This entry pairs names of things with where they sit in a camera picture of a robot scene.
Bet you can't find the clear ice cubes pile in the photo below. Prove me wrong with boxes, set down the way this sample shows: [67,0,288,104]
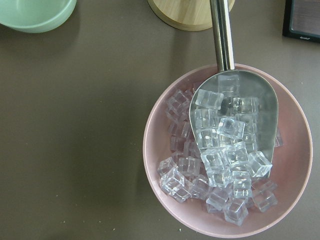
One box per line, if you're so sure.
[157,74,278,226]

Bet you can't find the metal ice scoop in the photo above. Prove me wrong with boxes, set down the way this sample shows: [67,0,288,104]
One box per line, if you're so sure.
[189,0,279,162]

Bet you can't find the wooden stand with base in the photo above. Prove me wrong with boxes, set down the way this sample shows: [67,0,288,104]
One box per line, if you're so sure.
[146,0,236,32]

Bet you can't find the pink bowl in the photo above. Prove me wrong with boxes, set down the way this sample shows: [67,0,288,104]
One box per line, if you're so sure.
[143,64,313,239]

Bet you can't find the green bowl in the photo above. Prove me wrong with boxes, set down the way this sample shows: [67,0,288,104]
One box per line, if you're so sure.
[0,0,77,33]

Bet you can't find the black framed device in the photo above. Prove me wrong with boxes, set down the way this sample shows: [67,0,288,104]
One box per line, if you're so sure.
[282,0,320,43]

